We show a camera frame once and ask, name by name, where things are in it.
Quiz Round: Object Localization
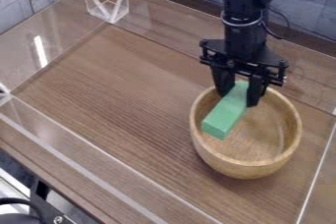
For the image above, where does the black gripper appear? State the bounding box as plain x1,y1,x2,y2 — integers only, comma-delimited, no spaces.
199,25,289,107

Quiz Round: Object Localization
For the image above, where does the green stick block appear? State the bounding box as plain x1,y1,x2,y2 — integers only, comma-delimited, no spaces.
201,81,247,140

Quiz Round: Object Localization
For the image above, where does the wooden bowl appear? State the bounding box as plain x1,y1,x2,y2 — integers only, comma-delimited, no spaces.
189,86,302,180

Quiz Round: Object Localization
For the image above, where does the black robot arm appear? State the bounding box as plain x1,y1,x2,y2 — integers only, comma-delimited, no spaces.
199,0,289,107

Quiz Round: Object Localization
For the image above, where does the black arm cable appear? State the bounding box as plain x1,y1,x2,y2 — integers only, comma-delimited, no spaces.
261,5,293,40

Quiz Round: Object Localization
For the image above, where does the clear acrylic tray wall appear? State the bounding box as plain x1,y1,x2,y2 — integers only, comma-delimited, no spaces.
0,0,336,224

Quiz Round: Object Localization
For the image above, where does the clear acrylic corner bracket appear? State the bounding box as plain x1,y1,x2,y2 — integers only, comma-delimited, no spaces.
85,0,127,24

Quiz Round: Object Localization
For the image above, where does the black table frame bracket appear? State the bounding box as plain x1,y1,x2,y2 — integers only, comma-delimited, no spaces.
0,178,83,224

